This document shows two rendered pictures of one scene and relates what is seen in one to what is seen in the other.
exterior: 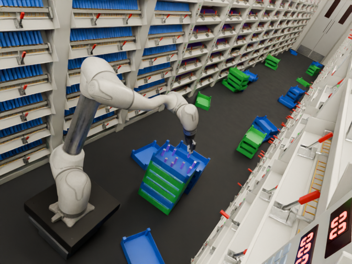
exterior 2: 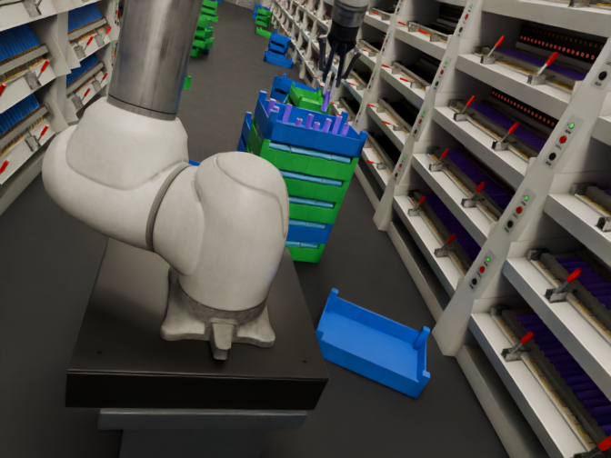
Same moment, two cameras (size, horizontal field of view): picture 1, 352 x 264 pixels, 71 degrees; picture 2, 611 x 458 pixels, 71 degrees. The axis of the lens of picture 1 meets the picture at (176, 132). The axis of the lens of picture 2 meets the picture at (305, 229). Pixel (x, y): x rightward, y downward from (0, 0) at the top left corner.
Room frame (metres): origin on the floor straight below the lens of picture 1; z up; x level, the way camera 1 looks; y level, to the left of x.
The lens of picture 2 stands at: (0.26, 0.67, 0.79)
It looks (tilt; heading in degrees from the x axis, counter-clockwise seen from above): 28 degrees down; 321
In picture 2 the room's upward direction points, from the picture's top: 20 degrees clockwise
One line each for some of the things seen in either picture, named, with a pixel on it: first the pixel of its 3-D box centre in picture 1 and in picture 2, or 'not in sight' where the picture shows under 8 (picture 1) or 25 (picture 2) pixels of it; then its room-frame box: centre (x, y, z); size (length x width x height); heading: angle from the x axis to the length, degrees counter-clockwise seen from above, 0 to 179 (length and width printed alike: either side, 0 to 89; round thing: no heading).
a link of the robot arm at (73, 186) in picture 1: (74, 188); (232, 223); (0.79, 0.38, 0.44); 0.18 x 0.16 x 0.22; 46
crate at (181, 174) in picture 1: (176, 160); (309, 124); (1.33, -0.08, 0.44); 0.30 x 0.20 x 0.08; 75
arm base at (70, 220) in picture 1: (69, 207); (221, 301); (0.76, 0.38, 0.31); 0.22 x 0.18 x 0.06; 161
